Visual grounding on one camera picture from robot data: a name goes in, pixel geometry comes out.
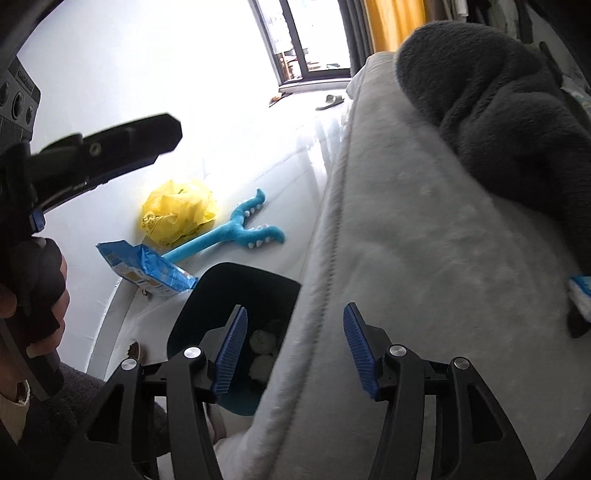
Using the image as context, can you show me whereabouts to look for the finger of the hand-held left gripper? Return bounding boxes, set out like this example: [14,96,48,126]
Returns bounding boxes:
[30,112,182,186]
[27,173,112,234]

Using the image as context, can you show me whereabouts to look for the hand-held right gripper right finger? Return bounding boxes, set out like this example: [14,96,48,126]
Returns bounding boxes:
[342,302,539,480]

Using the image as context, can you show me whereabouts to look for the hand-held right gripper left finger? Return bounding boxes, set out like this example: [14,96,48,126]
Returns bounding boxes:
[55,305,250,480]

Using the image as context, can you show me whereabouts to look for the dark blue trash bin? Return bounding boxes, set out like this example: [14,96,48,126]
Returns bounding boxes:
[166,261,302,417]

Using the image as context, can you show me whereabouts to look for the person's left hand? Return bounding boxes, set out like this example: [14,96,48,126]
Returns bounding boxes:
[0,256,71,366]

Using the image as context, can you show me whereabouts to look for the beige slipper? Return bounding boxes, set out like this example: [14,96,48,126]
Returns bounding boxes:
[205,399,234,446]

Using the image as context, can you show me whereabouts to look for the yellow plastic bag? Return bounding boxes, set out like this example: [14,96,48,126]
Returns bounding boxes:
[140,180,221,248]

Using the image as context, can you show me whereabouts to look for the brown furry slipper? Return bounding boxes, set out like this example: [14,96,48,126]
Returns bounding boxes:
[126,340,149,366]

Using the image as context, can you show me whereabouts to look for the grey plush bed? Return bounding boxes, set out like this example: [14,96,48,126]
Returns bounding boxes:
[212,51,591,480]

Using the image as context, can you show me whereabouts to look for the blue snack bag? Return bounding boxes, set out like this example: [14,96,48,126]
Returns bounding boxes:
[95,240,199,301]

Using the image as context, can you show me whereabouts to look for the blue plush toy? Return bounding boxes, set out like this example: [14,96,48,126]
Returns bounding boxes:
[161,188,286,265]

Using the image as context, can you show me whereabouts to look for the person's grey fleece pants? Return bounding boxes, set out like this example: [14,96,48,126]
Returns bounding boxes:
[18,362,172,480]

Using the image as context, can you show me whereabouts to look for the black framed sliding window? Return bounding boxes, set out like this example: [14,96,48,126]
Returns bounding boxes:
[249,0,357,94]

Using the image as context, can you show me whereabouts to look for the blue white wipes packet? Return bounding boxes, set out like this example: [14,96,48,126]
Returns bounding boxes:
[568,275,591,322]

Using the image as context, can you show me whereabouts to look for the grey curtain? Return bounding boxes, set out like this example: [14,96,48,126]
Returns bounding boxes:
[339,0,376,71]

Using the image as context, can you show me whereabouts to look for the dark grey fleece blanket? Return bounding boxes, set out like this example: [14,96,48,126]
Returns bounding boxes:
[395,21,591,223]

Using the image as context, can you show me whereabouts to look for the yellow curtain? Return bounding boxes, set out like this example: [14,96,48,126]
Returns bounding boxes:
[365,0,428,53]

